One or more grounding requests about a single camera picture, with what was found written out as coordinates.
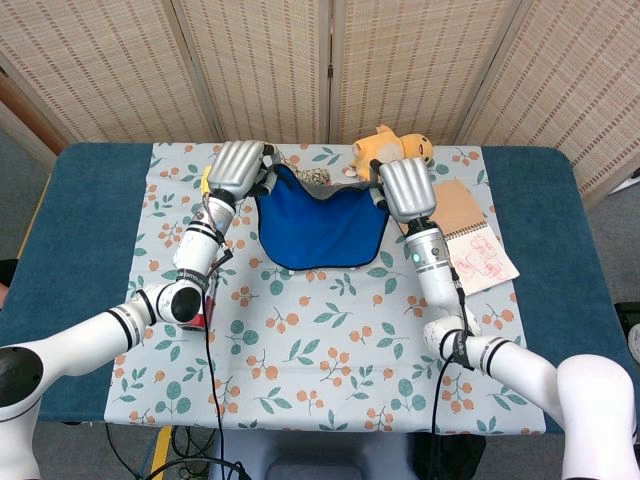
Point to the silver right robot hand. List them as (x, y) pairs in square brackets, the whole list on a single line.
[(407, 187)]

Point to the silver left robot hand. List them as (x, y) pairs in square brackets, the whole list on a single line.
[(235, 167)]

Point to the dark grey blue cloth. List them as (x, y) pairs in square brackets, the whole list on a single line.
[(320, 230)]

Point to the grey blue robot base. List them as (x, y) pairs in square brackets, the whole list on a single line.
[(310, 455)]

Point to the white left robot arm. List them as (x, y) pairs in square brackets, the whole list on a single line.
[(75, 340)]

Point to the yellow lidded green container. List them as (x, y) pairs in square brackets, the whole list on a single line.
[(205, 181)]

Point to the yellow plush toy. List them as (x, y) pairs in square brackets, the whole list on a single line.
[(385, 145)]

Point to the spiral notebook with brown cover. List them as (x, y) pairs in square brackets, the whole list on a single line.
[(460, 205)]

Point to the woven folding screen panel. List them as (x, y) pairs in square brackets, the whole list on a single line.
[(415, 65), (255, 65), (575, 75), (100, 65)]

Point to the red drink bottle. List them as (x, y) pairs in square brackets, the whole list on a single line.
[(195, 324)]

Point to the blue table cover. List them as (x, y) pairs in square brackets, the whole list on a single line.
[(75, 225)]

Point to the floral patterned tablecloth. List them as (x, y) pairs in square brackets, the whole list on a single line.
[(310, 360)]

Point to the dark object beside table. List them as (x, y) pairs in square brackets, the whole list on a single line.
[(6, 272)]

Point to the black box on floor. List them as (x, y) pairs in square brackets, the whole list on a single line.
[(627, 311)]

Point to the yellow floor strip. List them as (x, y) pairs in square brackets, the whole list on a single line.
[(161, 452)]

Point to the brown wooden door frame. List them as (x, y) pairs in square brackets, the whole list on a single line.
[(25, 112)]

